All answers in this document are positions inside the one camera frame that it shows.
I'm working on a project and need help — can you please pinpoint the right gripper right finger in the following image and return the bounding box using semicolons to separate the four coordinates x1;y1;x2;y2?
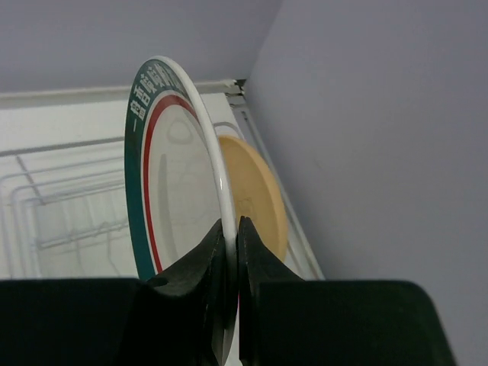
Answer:
236;217;303;365

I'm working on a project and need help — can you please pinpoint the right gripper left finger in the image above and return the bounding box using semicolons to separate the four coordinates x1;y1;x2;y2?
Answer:
121;219;230;366

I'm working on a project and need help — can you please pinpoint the plain tan plate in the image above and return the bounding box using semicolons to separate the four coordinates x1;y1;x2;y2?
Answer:
218;135;288;261

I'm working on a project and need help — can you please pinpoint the green rimmed white plate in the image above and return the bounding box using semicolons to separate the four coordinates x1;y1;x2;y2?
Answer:
124;56;238;364

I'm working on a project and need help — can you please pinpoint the white wire dish rack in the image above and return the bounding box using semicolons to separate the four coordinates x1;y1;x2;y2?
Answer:
0;120;325;281

